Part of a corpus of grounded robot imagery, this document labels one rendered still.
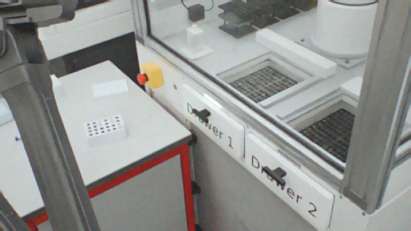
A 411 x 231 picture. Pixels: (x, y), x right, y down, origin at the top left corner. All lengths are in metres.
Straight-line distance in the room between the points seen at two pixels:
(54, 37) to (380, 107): 1.37
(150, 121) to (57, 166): 0.90
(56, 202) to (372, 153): 0.58
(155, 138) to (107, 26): 0.68
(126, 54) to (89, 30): 0.24
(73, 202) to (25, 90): 0.17
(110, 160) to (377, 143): 0.82
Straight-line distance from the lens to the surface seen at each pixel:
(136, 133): 1.51
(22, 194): 1.41
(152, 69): 1.54
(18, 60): 0.69
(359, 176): 0.99
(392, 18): 0.79
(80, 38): 1.95
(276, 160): 1.14
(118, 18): 1.99
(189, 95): 1.39
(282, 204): 1.29
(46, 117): 0.68
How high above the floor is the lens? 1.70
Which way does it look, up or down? 37 degrees down
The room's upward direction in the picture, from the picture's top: 3 degrees counter-clockwise
